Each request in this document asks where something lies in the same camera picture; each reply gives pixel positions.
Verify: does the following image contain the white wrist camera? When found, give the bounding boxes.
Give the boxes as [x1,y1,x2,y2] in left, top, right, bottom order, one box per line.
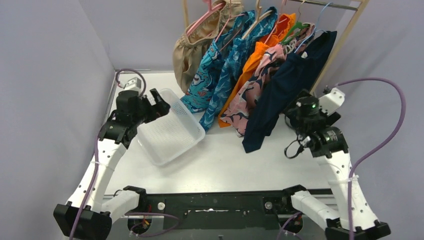
[118,77,142,93]
[318,87,346,116]

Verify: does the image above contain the thin pink hanger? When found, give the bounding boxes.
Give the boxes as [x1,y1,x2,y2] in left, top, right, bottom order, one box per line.
[214,0,244,48]

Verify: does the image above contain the white perforated plastic basket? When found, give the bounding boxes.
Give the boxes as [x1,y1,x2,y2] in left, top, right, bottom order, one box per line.
[136,88,206,166]

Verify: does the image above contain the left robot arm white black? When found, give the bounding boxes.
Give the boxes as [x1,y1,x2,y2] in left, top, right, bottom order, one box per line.
[53,88,170,240]

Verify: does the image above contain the wooden hanger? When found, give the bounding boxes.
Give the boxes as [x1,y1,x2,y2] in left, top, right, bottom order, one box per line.
[241,0,274,40]

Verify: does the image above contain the beige shorts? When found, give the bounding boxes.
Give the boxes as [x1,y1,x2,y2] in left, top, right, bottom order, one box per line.
[172,0,228,93]

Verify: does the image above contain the dark blue whale shorts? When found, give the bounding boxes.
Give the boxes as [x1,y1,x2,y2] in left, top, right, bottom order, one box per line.
[199,6,278,132]

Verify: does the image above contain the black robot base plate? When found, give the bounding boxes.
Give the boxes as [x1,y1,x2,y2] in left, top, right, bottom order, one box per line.
[127,190,334,231]

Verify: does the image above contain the orange shorts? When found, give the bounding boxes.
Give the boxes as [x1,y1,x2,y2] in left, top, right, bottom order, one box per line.
[218,13,296,118]

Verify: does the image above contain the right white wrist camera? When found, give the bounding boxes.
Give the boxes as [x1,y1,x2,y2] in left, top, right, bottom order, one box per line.
[318,87,346,116]

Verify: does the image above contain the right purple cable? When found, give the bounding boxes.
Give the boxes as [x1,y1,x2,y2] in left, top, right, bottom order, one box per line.
[278,77,407,240]

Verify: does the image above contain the navy blue shorts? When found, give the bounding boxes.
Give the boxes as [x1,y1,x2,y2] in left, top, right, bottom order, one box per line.
[242,31,338,153]

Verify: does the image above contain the wooden clothes rack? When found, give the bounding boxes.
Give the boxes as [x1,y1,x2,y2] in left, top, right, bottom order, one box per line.
[180,0,371,95]

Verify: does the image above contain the green plastic hanger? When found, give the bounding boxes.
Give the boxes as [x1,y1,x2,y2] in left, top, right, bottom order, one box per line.
[280,21,311,45]

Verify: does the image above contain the purple cable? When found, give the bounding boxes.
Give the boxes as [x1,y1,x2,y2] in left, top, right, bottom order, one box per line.
[67,68,182,240]
[278,77,407,240]

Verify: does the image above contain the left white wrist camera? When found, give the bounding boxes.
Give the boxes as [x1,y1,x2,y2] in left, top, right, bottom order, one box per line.
[118,77,142,93]

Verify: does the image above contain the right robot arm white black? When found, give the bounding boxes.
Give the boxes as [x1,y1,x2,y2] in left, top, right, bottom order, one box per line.
[281,88,391,240]

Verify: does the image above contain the pink shark print shorts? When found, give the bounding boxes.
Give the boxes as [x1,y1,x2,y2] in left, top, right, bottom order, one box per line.
[218,23,315,137]

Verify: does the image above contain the light blue wire hanger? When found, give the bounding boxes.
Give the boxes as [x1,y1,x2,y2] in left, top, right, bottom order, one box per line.
[293,2,333,53]

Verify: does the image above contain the light blue shark shorts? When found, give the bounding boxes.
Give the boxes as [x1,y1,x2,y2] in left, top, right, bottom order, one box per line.
[181,27,236,113]

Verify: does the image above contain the pink plastic hanger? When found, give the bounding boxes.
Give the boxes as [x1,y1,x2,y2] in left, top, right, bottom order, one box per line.
[185,0,226,35]

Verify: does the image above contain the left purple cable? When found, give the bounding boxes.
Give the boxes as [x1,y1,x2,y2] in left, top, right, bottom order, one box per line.
[67,68,182,240]

